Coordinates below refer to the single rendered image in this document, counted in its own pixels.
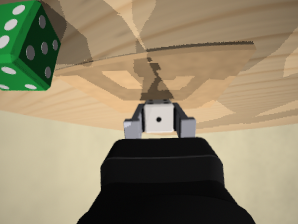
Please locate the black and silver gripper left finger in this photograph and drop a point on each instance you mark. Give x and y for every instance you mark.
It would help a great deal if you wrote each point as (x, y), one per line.
(132, 126)

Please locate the tan square mat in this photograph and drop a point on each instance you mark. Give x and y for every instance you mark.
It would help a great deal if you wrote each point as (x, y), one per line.
(194, 77)

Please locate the white die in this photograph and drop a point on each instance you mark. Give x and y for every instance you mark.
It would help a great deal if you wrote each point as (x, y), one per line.
(158, 116)

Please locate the green die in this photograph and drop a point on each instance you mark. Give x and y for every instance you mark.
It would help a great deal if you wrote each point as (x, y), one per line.
(29, 47)

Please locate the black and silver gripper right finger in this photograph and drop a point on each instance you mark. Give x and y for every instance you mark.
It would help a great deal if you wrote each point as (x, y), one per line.
(182, 124)

